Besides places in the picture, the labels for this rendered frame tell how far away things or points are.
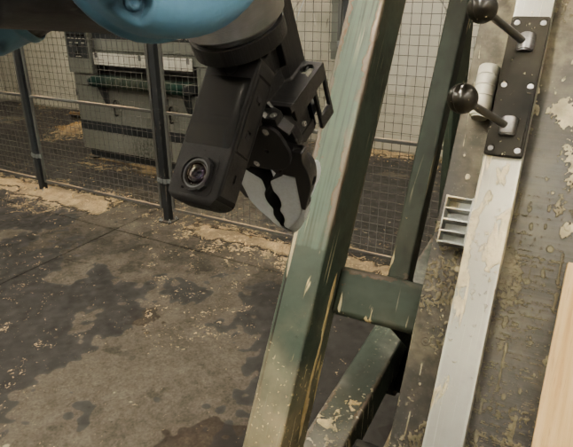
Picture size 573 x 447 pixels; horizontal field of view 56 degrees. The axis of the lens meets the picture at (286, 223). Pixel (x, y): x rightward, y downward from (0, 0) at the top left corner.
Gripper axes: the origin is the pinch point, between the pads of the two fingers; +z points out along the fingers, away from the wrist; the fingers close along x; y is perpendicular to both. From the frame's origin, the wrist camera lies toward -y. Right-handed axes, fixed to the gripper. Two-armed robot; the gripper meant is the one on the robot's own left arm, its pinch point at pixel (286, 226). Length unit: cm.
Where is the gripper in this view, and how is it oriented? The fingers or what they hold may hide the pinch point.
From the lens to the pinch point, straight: 51.9
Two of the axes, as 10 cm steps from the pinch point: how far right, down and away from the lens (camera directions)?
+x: -8.6, -2.0, 4.6
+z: 2.3, 6.6, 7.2
